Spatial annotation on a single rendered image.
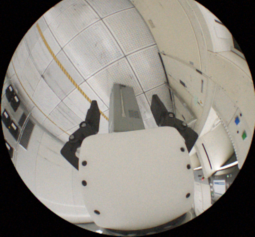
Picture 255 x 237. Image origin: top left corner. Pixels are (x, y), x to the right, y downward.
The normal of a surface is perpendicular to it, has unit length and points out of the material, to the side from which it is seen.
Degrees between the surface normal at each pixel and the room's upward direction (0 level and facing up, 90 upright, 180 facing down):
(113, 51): 0
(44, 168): 90
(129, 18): 0
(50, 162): 90
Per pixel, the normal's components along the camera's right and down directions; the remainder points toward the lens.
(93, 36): 0.12, 0.66
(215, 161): -0.44, -0.63
